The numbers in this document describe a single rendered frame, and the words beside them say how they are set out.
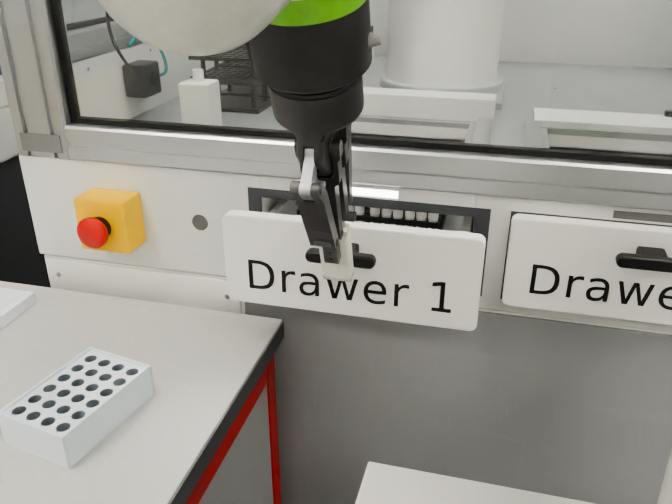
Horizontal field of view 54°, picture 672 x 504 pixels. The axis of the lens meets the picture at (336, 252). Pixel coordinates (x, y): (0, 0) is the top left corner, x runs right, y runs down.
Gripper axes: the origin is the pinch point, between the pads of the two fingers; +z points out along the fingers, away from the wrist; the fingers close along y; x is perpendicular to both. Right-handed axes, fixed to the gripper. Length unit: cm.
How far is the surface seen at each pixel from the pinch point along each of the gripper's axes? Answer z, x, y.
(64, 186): 6.1, -40.8, -12.5
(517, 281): 10.8, 18.4, -8.9
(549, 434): 32.6, 24.9, -2.9
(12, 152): 27, -80, -44
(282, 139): -1.4, -10.3, -16.1
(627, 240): 4.9, 29.0, -11.0
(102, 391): 8.4, -21.5, 14.9
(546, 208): 3.4, 20.5, -13.4
